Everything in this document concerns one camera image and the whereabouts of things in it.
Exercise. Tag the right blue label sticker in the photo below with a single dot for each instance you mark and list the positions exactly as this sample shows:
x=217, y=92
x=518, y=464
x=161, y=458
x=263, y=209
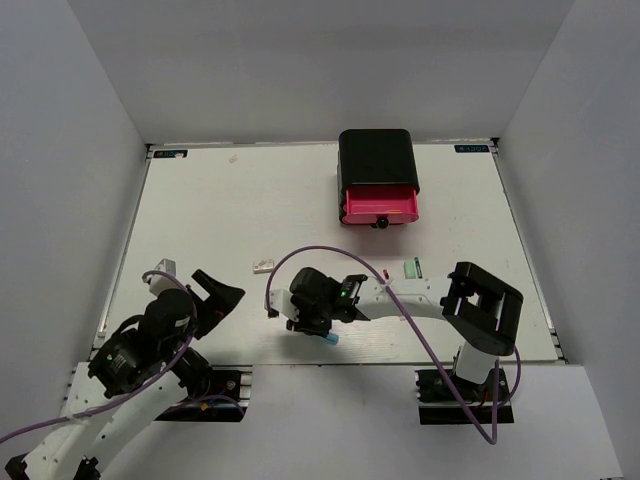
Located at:
x=471, y=148

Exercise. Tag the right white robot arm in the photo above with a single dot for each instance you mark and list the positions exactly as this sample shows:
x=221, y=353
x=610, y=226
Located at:
x=484, y=310

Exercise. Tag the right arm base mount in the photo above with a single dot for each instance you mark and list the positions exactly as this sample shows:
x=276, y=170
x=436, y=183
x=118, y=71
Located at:
x=438, y=406

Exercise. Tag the pink drawer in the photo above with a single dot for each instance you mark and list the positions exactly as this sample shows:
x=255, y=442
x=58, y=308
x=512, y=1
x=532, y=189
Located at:
x=375, y=199
x=380, y=220

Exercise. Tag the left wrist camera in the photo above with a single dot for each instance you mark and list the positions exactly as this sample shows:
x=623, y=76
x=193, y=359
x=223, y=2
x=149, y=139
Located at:
x=161, y=277

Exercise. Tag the green capped highlighter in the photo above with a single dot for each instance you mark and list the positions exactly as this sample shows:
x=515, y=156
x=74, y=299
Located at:
x=410, y=269

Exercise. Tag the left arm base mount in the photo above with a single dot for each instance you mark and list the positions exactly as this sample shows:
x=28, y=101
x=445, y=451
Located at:
x=226, y=401

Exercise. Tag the blue capped highlighter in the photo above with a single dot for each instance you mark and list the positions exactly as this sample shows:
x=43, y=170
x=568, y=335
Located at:
x=332, y=338

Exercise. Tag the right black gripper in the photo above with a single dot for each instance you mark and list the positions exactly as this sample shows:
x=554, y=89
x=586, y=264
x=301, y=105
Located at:
x=303, y=324

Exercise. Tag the left blue label sticker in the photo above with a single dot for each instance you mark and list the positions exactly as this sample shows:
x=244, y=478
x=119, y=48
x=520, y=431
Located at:
x=170, y=154

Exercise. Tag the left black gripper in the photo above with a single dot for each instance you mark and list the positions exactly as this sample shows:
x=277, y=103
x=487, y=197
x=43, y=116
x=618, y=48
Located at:
x=219, y=304

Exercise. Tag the white eraser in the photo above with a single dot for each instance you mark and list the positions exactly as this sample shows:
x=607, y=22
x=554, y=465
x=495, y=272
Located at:
x=263, y=266

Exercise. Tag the dark green pen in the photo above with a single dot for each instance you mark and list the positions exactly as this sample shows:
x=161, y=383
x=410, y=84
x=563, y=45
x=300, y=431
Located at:
x=418, y=268

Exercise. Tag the blue label sticker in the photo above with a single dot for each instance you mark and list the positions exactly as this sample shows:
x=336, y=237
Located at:
x=471, y=148
x=170, y=154

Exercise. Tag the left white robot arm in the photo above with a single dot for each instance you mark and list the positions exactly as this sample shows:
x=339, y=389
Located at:
x=146, y=367

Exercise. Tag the black drawer cabinet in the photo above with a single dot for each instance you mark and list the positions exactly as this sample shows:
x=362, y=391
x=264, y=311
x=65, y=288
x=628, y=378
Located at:
x=375, y=157

